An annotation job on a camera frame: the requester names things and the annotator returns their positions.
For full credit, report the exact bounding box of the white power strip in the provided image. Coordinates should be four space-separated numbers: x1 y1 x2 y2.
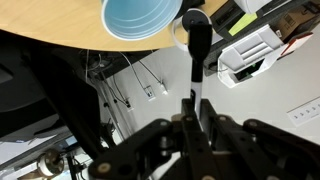
287 96 320 127

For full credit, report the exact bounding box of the blue plastic cup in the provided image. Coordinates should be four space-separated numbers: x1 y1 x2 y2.
100 0 184 42

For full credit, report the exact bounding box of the black and white marker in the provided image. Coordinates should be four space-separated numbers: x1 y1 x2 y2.
187 22 214 118

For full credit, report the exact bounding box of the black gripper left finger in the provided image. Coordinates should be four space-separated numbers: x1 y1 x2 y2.
88 98 214 180

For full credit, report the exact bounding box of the white printer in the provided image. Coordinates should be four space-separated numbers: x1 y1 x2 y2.
217 23 314 89

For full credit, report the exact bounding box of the yellow sticky note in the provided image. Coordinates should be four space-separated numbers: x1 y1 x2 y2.
228 12 259 37

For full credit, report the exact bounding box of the white cable with plug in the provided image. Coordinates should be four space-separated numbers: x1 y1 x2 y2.
119 51 157 102
138 59 169 96

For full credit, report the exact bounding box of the cardboard box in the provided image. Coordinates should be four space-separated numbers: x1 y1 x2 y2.
274 3 320 36

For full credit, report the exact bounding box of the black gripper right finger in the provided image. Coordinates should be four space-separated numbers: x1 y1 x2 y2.
199 98 320 180

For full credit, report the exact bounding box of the black swivel chair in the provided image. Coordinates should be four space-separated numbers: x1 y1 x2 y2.
0 29 104 161

